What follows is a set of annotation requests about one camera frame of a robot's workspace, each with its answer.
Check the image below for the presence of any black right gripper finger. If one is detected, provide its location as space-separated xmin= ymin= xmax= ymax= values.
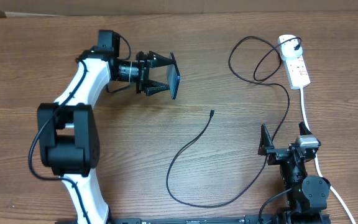
xmin=258 ymin=124 xmax=275 ymax=156
xmin=298 ymin=121 xmax=312 ymax=135

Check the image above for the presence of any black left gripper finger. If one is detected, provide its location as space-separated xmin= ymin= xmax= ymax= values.
xmin=144 ymin=80 xmax=170 ymax=96
xmin=149 ymin=51 xmax=176 ymax=68

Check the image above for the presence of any blue Samsung Galaxy smartphone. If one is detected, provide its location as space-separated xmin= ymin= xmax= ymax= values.
xmin=166 ymin=52 xmax=181 ymax=100

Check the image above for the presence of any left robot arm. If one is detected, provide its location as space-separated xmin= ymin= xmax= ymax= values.
xmin=28 ymin=30 xmax=180 ymax=223

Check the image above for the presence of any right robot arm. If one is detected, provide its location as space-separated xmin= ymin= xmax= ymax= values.
xmin=257 ymin=122 xmax=331 ymax=223

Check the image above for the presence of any white power strip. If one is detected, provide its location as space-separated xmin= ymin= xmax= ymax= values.
xmin=283 ymin=55 xmax=310 ymax=90

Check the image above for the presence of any brown cardboard backdrop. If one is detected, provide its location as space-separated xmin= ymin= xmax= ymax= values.
xmin=0 ymin=0 xmax=358 ymax=17

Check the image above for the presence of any white power strip cord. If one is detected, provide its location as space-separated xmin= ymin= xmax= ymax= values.
xmin=299 ymin=86 xmax=357 ymax=224

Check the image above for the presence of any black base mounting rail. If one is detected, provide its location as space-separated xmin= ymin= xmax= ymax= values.
xmin=55 ymin=214 xmax=332 ymax=224

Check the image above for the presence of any white wall charger plug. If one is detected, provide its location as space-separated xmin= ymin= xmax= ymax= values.
xmin=278 ymin=34 xmax=303 ymax=61

